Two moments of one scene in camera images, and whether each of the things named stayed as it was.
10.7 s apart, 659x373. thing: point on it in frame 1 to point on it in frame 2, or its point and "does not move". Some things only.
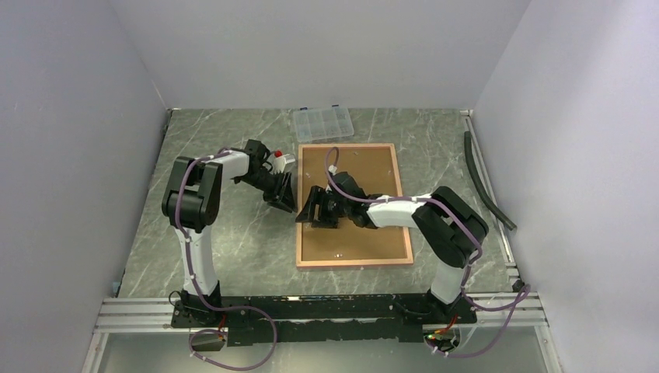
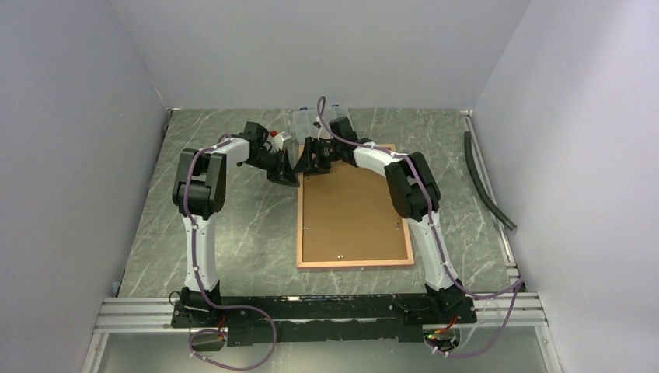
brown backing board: (374, 170) does not move
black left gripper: (287, 201) to (283, 172)
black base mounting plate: (263, 320) does not move
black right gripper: (317, 196) to (305, 164)
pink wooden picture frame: (343, 263) does not move
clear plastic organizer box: (322, 123) does not move
